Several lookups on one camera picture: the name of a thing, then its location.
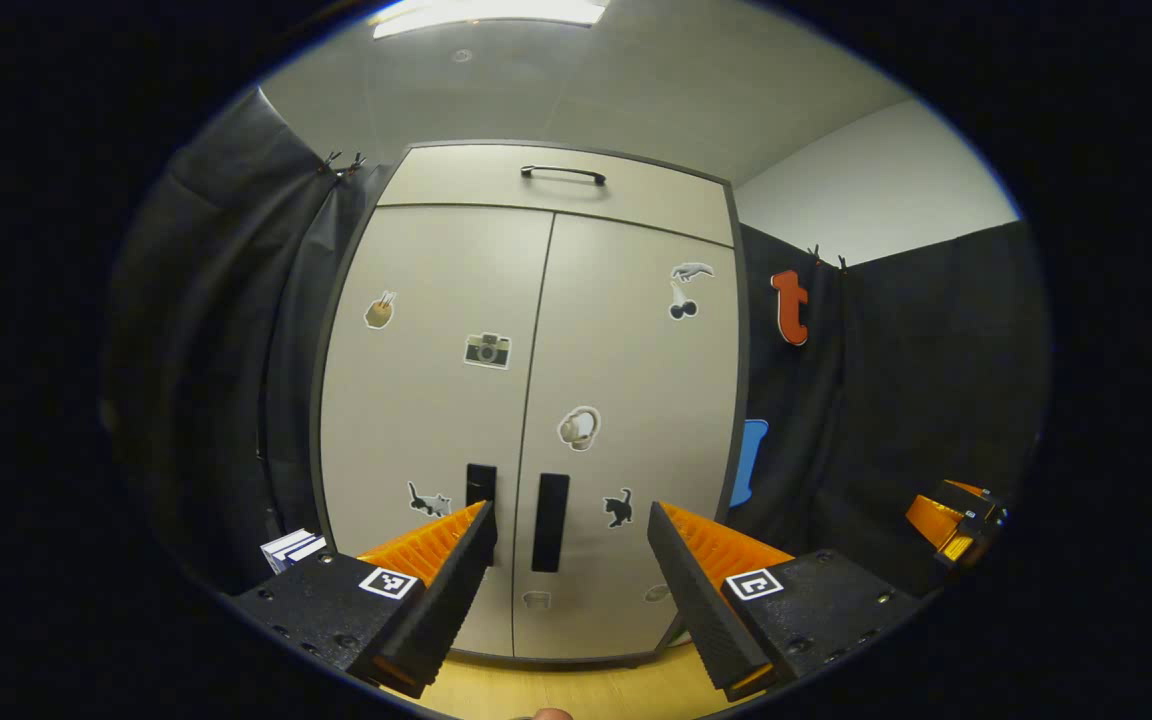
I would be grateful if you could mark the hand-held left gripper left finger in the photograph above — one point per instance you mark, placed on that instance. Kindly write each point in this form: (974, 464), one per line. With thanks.
(451, 600)

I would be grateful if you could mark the white cabinet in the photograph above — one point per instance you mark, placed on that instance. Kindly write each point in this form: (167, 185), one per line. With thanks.
(743, 380)

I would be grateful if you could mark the ceiling light panel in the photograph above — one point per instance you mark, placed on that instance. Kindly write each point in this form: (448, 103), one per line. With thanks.
(486, 15)

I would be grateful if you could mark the black backdrop cloth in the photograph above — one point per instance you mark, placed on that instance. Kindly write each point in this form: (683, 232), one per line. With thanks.
(936, 400)

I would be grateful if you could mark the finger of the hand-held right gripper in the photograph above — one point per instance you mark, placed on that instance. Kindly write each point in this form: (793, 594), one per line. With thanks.
(976, 505)
(931, 520)

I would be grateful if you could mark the white and blue box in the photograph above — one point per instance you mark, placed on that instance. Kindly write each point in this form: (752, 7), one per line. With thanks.
(291, 550)

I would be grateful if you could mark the white cabinet door camera sticker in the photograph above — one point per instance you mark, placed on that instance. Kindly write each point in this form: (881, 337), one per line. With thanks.
(416, 400)

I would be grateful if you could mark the white cabinet drawer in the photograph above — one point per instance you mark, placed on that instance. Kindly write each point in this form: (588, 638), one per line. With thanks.
(456, 180)

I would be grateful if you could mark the green striped dish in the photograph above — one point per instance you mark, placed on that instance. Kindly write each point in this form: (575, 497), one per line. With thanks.
(674, 632)

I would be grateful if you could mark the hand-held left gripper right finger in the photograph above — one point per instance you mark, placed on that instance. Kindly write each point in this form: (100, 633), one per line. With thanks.
(701, 605)

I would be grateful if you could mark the white cabinet door headphones sticker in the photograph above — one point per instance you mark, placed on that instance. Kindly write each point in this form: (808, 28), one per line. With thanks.
(636, 380)

